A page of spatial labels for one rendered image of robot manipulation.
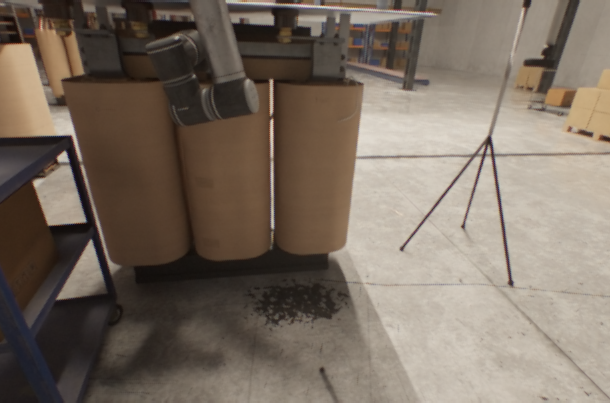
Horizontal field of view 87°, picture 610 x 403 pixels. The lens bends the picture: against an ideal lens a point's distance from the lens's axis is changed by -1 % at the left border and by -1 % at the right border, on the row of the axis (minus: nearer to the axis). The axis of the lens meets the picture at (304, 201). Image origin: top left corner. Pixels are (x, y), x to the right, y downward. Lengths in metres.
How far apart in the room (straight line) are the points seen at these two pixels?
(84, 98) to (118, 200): 0.45
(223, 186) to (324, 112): 0.57
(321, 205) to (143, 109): 0.90
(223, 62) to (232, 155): 0.55
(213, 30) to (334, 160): 0.81
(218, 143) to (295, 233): 0.61
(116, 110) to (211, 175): 0.45
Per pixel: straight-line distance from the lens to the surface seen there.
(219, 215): 1.63
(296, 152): 1.54
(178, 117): 1.15
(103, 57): 1.57
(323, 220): 1.70
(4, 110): 3.71
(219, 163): 1.52
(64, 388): 1.56
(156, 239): 1.75
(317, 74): 1.51
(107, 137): 1.59
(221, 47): 1.06
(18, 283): 1.27
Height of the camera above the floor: 1.25
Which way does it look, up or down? 26 degrees down
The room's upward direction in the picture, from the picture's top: 2 degrees clockwise
